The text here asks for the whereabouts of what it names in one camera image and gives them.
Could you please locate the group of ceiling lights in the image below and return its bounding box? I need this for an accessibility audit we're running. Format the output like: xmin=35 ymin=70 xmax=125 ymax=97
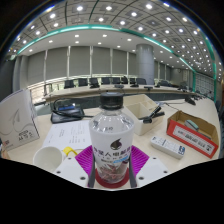
xmin=9 ymin=1 xmax=221 ymax=84

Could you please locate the long curved conference desk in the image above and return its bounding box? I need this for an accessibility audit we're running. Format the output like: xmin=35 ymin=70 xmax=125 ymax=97
xmin=43 ymin=83 xmax=208 ymax=104

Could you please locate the white printed paper sheet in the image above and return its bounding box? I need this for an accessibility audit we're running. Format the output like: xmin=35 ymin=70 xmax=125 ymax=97
xmin=41 ymin=119 xmax=93 ymax=151

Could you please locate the open red cardboard box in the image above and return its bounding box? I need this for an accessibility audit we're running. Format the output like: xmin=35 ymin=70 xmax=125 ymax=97
xmin=165 ymin=110 xmax=220 ymax=160

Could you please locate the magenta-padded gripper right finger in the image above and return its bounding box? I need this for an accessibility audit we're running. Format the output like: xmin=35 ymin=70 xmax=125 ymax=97
xmin=128 ymin=145 xmax=172 ymax=189

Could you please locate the black clip in white box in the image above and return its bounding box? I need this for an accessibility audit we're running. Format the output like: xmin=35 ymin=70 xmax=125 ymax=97
xmin=138 ymin=105 xmax=166 ymax=125

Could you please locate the white mug with yellow print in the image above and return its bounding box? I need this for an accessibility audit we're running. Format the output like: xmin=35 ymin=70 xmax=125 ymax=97
xmin=32 ymin=145 xmax=78 ymax=174

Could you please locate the open white cardboard box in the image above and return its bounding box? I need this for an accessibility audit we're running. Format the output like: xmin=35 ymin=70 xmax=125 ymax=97
xmin=122 ymin=93 xmax=165 ymax=137

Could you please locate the clear bottle with white label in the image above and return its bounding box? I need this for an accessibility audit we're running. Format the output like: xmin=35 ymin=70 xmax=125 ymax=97
xmin=88 ymin=92 xmax=136 ymax=184

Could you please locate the row of black office chairs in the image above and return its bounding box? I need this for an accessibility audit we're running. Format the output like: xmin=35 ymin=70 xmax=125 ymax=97
xmin=63 ymin=75 xmax=171 ymax=90

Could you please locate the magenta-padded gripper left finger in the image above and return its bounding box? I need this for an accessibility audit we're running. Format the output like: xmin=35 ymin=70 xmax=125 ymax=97
xmin=53 ymin=144 xmax=96 ymax=188

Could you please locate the black desk microphone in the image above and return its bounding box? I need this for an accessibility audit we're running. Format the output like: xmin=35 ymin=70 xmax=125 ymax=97
xmin=184 ymin=94 xmax=198 ymax=107

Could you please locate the white copy paper box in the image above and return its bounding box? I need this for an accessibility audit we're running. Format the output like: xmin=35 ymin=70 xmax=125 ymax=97
xmin=0 ymin=88 xmax=41 ymax=153

